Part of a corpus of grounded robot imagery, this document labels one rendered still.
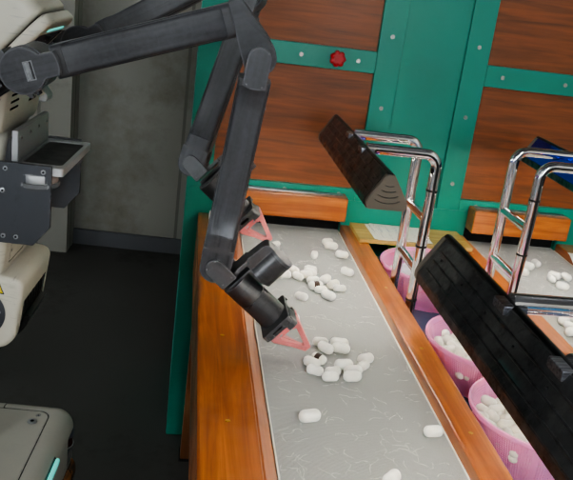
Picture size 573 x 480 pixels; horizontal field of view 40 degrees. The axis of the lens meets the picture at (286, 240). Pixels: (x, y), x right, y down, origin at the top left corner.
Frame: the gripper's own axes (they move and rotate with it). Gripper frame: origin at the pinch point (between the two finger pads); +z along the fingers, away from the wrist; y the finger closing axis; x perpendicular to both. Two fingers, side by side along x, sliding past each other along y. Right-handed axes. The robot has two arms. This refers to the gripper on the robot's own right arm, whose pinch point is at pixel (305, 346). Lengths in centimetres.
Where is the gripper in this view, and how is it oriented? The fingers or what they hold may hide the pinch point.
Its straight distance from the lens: 152.5
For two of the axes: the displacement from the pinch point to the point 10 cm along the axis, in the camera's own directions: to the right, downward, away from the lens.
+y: -1.0, -3.4, 9.4
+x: -7.3, 6.7, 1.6
